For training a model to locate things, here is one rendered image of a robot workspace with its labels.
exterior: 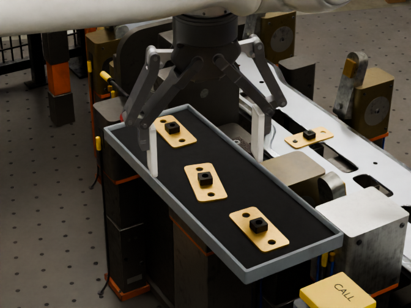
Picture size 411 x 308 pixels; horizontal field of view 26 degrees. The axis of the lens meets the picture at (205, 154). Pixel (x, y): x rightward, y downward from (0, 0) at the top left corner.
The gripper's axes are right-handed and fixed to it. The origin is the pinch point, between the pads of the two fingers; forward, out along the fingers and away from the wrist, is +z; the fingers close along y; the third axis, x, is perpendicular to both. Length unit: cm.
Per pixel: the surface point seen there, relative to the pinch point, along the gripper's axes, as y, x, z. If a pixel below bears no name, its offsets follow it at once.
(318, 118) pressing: 31, 38, 20
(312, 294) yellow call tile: 5.8, -23.6, 4.1
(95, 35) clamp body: -4, 72, 15
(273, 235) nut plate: 4.9, -13.0, 3.8
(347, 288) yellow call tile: 9.9, -23.6, 4.1
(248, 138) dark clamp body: 12.5, 22.0, 12.1
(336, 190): 19.6, 3.1, 10.6
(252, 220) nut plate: 3.0, -10.8, 2.9
